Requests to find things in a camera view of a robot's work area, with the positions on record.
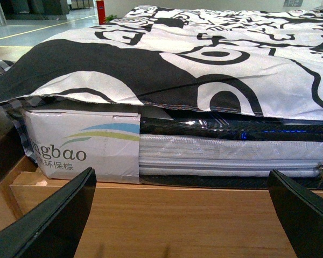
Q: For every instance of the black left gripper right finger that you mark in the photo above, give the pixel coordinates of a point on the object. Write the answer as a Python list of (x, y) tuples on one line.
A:
[(300, 212)]

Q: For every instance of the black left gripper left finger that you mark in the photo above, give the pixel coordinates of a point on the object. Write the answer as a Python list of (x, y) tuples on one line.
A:
[(55, 226)]

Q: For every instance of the white mattress label cardboard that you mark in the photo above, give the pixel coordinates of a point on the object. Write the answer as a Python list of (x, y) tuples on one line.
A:
[(66, 142)]

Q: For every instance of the white quilted mattress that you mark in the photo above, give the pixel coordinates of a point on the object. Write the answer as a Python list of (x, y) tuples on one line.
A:
[(226, 150)]

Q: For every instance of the black and white bedsheet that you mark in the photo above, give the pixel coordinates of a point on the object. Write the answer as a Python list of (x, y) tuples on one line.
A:
[(255, 63)]

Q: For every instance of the red fire extinguisher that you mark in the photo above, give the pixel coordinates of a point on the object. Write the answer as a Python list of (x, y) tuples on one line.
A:
[(101, 11)]

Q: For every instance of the wooden bed frame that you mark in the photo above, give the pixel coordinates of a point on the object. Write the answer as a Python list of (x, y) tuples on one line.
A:
[(147, 220)]

